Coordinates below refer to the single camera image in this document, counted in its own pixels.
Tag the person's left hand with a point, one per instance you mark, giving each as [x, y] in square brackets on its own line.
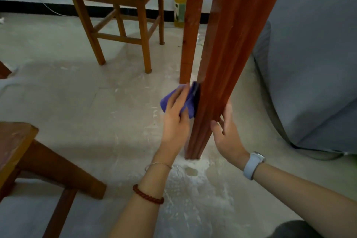
[173, 129]

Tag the person's right hand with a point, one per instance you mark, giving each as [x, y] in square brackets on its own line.
[228, 143]

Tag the person's left thumb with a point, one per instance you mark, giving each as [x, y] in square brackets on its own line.
[185, 116]

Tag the person's right thumb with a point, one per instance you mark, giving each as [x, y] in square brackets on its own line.
[217, 128]

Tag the purple cleaning cloth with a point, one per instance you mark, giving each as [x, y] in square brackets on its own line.
[192, 102]

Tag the red-brown wooden table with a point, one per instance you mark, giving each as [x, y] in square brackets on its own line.
[226, 51]

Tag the person's right forearm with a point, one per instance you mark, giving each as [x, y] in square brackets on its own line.
[301, 193]

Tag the person's left forearm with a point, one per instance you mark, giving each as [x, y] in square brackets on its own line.
[142, 198]

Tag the white smartwatch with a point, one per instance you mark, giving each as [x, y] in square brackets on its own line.
[252, 165]

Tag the yellow cooking oil bottle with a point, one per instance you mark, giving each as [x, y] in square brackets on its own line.
[180, 6]

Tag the grey fabric sofa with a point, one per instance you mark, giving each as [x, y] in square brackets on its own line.
[315, 65]

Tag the brown wooden stool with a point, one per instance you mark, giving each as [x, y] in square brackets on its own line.
[16, 140]

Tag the dark wooden furniture corner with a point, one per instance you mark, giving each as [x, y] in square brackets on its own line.
[4, 71]

